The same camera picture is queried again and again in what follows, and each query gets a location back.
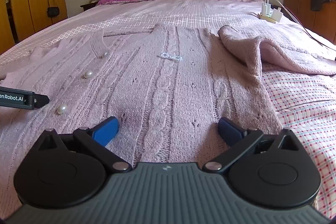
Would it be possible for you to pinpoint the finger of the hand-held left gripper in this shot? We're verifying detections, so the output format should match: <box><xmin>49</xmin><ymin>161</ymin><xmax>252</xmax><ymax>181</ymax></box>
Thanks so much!
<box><xmin>34</xmin><ymin>94</ymin><xmax>50</xmax><ymax>109</ymax></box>

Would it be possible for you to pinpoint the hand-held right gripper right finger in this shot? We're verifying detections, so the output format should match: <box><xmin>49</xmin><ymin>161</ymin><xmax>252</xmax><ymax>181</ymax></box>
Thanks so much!
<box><xmin>205</xmin><ymin>117</ymin><xmax>302</xmax><ymax>173</ymax></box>

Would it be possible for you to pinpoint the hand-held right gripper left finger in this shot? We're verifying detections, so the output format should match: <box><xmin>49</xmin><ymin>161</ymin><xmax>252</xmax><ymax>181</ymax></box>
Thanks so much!
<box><xmin>37</xmin><ymin>116</ymin><xmax>132</xmax><ymax>173</ymax></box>

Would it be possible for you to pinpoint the pink knit sweater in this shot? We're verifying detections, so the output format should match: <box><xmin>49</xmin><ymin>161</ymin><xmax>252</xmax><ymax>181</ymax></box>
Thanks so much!
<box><xmin>0</xmin><ymin>24</ymin><xmax>336</xmax><ymax>214</ymax></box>

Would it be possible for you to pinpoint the red plaid bed sheet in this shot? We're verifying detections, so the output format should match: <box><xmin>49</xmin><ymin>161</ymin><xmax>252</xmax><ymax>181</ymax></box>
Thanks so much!
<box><xmin>262</xmin><ymin>64</ymin><xmax>336</xmax><ymax>220</ymax></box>

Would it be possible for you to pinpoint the dark wooden nightstand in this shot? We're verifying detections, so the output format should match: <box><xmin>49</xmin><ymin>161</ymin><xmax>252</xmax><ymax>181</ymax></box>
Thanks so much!
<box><xmin>80</xmin><ymin>1</ymin><xmax>99</xmax><ymax>13</ymax></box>

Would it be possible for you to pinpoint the cream power strip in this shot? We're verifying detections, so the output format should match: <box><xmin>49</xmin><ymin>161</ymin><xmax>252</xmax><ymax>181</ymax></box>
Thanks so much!
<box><xmin>259</xmin><ymin>13</ymin><xmax>280</xmax><ymax>24</ymax></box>

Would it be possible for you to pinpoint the wooden cabinet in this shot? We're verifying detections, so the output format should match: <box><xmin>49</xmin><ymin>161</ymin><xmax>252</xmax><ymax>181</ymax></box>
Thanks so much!
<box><xmin>283</xmin><ymin>0</ymin><xmax>336</xmax><ymax>43</ymax></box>

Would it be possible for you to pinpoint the white cable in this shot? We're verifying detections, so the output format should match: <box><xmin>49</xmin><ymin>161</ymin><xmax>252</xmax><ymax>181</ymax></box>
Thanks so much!
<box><xmin>265</xmin><ymin>0</ymin><xmax>336</xmax><ymax>56</ymax></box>

